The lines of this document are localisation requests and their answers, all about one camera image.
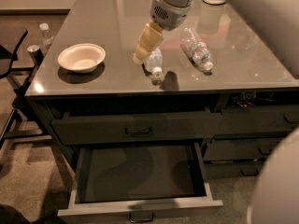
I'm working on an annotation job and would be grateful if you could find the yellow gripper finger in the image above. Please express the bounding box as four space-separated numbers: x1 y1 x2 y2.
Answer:
133 22 163 64

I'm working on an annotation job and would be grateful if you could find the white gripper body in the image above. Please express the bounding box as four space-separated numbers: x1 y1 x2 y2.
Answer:
149 0 190 31

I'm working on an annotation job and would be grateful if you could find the blue label plastic bottle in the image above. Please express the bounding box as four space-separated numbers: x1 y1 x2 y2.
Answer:
144 48 163 78

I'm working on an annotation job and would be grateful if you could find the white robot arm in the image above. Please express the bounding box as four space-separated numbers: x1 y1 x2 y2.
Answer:
134 0 299 224

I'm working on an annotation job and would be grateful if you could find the clear plastic bottle red label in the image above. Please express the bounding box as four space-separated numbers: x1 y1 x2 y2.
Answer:
180 27 214 72

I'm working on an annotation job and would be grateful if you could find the dark top drawer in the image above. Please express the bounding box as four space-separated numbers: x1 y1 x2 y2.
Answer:
51 111 221 145

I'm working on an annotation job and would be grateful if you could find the small bottle on chair side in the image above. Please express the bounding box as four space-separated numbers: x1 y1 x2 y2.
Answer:
39 23 54 50

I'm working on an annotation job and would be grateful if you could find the right middle drawer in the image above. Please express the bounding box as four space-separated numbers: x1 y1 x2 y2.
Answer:
204 137 281 161

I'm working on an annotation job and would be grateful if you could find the right top drawer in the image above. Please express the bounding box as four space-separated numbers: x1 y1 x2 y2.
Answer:
218 105 299 134

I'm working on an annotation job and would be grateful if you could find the right bottom drawer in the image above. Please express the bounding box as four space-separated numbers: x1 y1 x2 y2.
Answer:
205 161 263 179

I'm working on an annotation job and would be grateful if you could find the open middle drawer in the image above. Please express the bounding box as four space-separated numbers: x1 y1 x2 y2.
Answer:
58 141 223 224

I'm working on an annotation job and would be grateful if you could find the white paper bowl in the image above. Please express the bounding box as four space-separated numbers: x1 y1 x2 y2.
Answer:
57 43 106 74

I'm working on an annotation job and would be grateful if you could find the dark cabinet counter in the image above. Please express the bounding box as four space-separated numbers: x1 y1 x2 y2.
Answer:
26 0 298 164

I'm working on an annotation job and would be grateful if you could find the metal can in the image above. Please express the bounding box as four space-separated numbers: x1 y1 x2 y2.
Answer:
27 45 44 66

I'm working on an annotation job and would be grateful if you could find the black chair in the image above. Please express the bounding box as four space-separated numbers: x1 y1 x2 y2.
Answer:
0 25 48 151

